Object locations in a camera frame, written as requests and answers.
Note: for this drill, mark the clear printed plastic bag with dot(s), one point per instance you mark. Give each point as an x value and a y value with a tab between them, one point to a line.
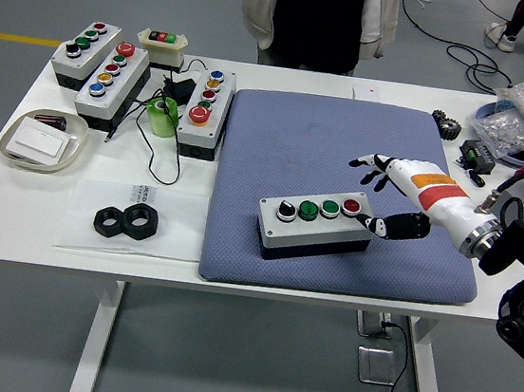
176	228

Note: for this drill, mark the blue-grey padded mat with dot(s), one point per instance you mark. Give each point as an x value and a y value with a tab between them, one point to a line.
274	135

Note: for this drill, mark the black module with green terminal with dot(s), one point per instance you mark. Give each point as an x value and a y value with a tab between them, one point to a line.
477	155

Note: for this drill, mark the large black hex nut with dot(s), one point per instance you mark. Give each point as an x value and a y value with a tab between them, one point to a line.
150	230
100	229

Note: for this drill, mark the white shallow tray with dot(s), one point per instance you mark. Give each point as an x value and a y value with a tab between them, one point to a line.
78	131

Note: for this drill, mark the green tape roll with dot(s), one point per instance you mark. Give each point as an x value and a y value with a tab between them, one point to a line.
163	122

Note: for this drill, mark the grey five-button mushroom-button box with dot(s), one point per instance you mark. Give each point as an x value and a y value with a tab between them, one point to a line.
124	81
198	133

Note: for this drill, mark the grey four-button control box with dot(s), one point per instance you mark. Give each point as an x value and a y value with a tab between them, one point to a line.
315	231
95	55

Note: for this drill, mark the clear bag of metal parts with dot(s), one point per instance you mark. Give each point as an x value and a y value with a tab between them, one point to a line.
504	132

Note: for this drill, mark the cream three-button switch box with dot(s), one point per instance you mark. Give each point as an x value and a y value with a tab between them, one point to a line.
165	52

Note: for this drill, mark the black double gear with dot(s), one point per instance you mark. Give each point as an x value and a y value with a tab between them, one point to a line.
449	130

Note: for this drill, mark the metal floor socket box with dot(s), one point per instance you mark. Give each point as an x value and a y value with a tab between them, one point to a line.
377	365

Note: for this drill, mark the small black connector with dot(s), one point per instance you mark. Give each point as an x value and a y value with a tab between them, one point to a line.
478	178

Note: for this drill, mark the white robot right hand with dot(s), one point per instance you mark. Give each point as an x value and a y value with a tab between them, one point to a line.
439	194

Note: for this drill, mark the small dark brown item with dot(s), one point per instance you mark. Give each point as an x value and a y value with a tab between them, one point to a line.
53	121

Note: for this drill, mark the white switch plate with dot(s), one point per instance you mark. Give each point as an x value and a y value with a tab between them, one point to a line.
39	140

